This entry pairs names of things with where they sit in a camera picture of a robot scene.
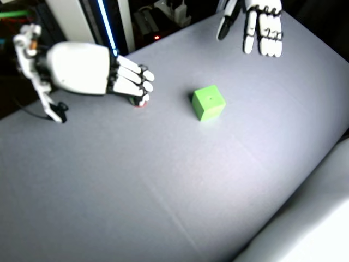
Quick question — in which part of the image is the black device with red light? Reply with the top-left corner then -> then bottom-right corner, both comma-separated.
140,26 -> 179,47

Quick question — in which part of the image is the grey table cloth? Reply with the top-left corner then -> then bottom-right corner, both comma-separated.
0,10 -> 349,262

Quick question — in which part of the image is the green cable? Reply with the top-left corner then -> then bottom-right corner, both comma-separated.
0,9 -> 30,19

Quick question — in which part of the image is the white column with blue light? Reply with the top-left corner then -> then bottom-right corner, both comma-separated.
45,0 -> 136,57

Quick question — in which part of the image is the white power adapter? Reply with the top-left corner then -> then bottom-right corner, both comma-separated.
171,0 -> 192,27

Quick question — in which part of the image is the green cube block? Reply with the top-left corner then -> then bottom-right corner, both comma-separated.
190,84 -> 227,122

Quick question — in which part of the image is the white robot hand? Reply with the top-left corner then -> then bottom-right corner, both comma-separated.
45,41 -> 155,108
216,0 -> 284,58

